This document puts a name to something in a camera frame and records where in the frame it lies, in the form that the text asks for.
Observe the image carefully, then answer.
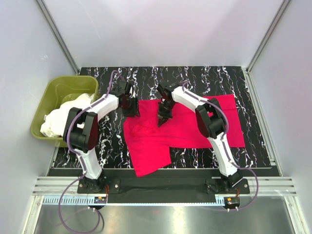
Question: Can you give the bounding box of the pink t shirt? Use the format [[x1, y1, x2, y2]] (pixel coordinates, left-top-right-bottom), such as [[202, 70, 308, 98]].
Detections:
[[123, 94, 246, 178]]

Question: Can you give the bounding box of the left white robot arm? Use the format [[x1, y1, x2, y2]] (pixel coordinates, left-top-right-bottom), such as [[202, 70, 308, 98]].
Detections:
[[63, 81, 140, 193]]

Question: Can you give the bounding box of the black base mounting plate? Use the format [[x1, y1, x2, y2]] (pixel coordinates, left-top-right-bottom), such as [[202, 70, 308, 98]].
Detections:
[[78, 169, 250, 205]]

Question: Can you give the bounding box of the orange connector box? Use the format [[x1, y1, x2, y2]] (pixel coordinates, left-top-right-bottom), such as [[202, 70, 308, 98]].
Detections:
[[224, 196, 240, 209], [94, 195, 108, 204]]

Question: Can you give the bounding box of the white t shirt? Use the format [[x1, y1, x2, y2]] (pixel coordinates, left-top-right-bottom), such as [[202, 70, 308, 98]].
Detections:
[[40, 93, 95, 137]]

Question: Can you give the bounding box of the left orange connector box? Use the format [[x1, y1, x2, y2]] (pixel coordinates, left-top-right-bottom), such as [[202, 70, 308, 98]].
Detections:
[[94, 195, 108, 204]]

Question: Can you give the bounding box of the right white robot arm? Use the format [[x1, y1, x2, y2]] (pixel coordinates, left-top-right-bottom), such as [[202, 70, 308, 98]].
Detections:
[[157, 82, 242, 193]]

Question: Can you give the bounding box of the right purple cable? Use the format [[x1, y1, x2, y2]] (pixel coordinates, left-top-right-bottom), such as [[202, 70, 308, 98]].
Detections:
[[181, 81, 259, 212]]

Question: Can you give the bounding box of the right orange connector box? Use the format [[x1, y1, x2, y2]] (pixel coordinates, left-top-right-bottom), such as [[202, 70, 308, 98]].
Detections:
[[224, 196, 240, 209]]

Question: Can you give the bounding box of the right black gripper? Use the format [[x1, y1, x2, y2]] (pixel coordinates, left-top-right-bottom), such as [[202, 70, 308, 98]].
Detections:
[[157, 101, 176, 128]]

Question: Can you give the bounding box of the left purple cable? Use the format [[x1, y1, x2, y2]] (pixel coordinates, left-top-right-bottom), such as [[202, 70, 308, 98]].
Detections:
[[58, 70, 125, 232]]

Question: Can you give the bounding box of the olive green plastic tub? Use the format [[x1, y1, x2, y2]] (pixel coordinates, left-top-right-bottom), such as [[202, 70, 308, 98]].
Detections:
[[30, 76, 98, 147]]

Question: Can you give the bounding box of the purple cable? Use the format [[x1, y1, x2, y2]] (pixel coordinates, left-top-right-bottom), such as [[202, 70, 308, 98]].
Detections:
[[181, 81, 259, 212], [58, 70, 125, 232]]

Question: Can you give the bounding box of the aluminium frame rail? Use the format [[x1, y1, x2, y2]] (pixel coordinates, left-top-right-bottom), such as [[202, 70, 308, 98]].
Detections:
[[32, 176, 296, 206]]

